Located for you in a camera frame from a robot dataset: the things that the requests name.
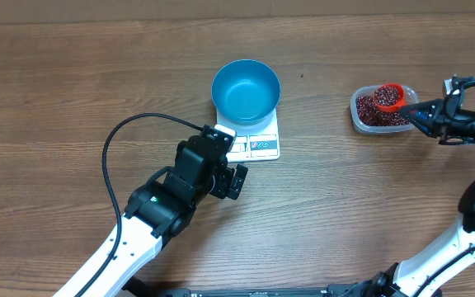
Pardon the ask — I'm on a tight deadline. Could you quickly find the red measuring scoop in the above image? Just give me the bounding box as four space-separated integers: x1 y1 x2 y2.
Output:
373 83 406 112

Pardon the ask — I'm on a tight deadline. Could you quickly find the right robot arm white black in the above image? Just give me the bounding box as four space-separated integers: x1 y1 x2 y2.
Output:
360 87 475 296

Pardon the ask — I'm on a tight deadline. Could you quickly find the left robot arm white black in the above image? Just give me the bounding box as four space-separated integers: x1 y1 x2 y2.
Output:
57 125 247 296

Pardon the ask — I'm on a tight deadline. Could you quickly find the white digital kitchen scale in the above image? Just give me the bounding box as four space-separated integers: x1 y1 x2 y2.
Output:
217 110 280 163

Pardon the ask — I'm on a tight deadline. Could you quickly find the teal blue bowl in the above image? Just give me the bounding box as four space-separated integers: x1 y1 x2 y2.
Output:
211 59 282 125

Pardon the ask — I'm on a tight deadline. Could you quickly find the clear plastic container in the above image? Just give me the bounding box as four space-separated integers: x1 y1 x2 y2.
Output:
350 83 419 134

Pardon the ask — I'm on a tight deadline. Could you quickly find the red adzuki beans pile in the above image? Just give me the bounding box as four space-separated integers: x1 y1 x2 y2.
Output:
355 96 410 126

